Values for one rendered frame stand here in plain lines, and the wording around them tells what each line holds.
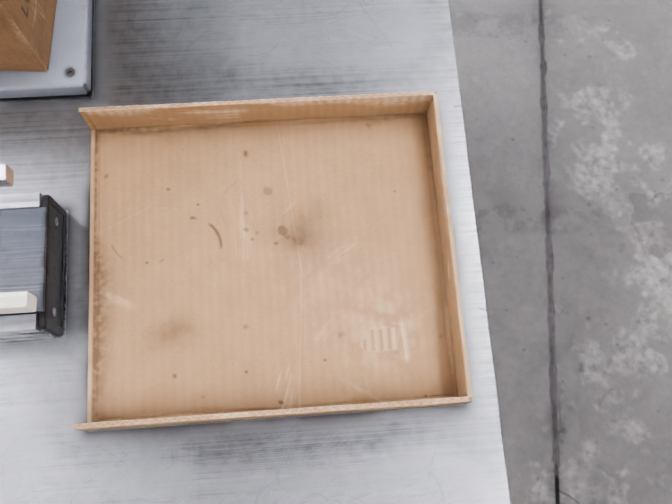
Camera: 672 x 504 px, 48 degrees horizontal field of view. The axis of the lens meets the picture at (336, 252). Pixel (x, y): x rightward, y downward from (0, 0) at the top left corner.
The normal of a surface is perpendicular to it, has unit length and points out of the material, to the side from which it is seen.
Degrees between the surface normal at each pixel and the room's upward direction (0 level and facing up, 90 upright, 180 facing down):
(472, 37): 0
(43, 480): 0
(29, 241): 0
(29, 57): 90
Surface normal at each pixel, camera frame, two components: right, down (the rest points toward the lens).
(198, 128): 0.04, -0.25
